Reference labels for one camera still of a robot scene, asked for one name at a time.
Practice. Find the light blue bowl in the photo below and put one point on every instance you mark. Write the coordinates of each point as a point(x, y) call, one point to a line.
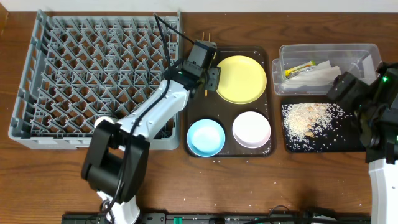
point(205, 138)

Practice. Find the pile of rice scraps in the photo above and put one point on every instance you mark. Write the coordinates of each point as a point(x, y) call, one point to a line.
point(308, 119)

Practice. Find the white pink bowl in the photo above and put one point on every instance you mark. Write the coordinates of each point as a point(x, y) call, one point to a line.
point(251, 129)

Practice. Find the grey plastic dishwasher rack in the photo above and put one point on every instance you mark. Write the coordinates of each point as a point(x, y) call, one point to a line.
point(80, 68)

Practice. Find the yellow round plate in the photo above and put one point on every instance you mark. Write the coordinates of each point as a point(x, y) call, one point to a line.
point(242, 80)

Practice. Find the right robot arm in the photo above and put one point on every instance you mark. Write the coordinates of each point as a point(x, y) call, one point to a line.
point(381, 151)

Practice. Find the clear plastic waste bin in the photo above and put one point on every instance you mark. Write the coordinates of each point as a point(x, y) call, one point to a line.
point(362, 60)

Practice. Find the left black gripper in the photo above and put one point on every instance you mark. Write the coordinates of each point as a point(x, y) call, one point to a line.
point(212, 78)

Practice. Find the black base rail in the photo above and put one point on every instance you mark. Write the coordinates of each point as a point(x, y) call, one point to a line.
point(279, 214)

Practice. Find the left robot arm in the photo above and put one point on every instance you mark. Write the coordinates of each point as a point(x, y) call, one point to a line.
point(116, 160)

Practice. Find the dark brown serving tray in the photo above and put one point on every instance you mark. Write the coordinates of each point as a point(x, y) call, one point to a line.
point(214, 107)

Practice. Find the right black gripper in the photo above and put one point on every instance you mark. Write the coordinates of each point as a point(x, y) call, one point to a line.
point(342, 81)

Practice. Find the black flat tray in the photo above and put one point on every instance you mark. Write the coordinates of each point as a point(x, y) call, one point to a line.
point(323, 137)

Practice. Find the green orange snack wrapper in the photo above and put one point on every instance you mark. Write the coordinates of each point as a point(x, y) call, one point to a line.
point(294, 69)

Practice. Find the white crumpled napkin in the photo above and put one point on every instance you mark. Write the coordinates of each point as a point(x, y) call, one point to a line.
point(319, 75)

